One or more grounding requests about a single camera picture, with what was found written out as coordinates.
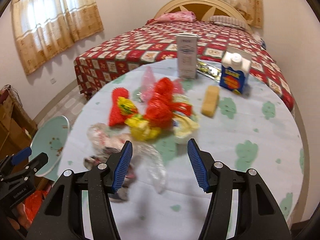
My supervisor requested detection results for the brown wooden cabinet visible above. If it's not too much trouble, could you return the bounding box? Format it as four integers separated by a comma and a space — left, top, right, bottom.
0, 85, 37, 159

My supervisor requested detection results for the cream wooden headboard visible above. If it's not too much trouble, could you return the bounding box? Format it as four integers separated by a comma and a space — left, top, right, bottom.
154, 0, 253, 34

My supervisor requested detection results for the pink pillow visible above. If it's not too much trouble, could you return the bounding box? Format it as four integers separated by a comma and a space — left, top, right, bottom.
155, 11, 196, 22

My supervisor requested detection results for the light blue round bin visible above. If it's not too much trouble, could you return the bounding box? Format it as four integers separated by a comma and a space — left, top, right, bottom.
28, 115, 70, 181

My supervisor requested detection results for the pink plastic bag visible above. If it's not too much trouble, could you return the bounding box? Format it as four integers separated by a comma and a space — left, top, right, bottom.
138, 66, 185, 102

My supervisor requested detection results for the left beige curtain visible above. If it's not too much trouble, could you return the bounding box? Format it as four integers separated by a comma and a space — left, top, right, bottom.
11, 0, 104, 75

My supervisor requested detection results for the red mesh scrubber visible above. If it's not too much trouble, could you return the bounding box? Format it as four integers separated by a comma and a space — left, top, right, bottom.
108, 87, 129, 127

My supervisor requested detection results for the pale yellow wrapper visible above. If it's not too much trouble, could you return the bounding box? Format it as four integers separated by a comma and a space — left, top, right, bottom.
173, 94, 200, 144

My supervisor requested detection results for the shiny yellow foil packet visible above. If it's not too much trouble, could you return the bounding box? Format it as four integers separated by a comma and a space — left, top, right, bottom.
197, 60, 221, 82

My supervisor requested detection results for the yellow sponge bar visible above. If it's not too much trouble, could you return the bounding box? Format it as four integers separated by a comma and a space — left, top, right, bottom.
201, 86, 220, 118

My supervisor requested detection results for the tall white carton box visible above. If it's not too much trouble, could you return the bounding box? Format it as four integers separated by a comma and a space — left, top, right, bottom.
176, 33, 198, 79

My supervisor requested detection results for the clear plastic wrapper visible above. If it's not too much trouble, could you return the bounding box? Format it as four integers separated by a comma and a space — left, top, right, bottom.
83, 123, 167, 203

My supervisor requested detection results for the blue milk carton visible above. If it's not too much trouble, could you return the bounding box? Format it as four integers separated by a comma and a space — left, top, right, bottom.
220, 47, 252, 95

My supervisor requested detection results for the yellow snack wrapper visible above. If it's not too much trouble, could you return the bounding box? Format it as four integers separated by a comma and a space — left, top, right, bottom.
117, 96, 161, 141

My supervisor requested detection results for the bed with red checkered cover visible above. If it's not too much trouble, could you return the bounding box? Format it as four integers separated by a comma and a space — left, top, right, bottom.
74, 21, 295, 110

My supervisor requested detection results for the striped grey pillow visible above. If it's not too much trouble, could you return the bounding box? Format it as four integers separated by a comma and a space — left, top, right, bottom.
209, 15, 250, 31

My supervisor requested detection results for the red bag on floor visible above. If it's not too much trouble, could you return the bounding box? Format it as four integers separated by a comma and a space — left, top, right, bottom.
17, 190, 48, 229

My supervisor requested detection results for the red plastic bag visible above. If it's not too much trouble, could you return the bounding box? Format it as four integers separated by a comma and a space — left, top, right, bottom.
144, 77, 192, 129

